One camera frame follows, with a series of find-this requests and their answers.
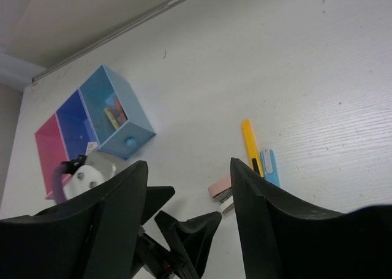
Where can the light blue cutter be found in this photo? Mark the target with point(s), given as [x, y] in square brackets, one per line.
[270, 167]

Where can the pink container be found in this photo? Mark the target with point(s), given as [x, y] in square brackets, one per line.
[51, 151]

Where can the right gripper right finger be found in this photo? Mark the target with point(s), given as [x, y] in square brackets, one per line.
[283, 236]

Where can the light blue container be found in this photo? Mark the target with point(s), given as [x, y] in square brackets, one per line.
[137, 130]

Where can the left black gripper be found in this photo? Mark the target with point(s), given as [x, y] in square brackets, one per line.
[189, 241]

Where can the dark blue container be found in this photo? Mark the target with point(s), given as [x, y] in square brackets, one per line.
[86, 118]

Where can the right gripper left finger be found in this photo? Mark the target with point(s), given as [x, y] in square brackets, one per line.
[92, 235]

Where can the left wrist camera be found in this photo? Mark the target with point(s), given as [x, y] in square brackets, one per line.
[89, 171]

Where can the yellow utility knife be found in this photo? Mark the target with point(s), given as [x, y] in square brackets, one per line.
[253, 154]

